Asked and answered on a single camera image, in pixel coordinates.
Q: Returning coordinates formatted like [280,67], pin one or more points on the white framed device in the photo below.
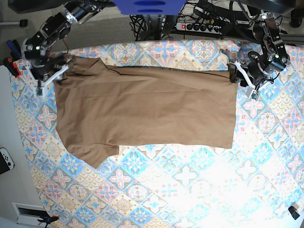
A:
[28,215]

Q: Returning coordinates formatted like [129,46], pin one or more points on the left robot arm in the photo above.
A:
[274,58]

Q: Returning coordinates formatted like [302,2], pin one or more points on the game console controller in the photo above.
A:
[6,162]

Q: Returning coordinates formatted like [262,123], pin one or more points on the orange black clamp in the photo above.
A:
[45,218]

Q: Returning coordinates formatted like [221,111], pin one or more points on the black corner clamp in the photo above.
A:
[292,210]

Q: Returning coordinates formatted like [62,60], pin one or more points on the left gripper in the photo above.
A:
[250,75]

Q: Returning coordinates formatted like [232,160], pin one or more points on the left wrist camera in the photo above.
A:
[253,94]

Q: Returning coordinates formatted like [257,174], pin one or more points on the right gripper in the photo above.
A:
[44,75]

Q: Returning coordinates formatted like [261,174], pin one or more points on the patterned tablecloth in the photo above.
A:
[175,186]

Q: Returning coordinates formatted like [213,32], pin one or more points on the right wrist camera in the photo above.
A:
[40,91]

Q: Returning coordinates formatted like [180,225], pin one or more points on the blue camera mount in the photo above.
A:
[149,7]

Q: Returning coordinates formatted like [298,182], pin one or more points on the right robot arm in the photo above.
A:
[57,27]

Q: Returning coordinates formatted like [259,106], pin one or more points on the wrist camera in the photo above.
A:
[253,94]
[40,91]

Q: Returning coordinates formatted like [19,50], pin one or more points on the brown t-shirt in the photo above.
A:
[100,108]

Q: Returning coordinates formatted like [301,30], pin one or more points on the red black clamp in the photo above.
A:
[11,66]

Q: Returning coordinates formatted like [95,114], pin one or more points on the white power strip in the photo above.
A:
[194,27]

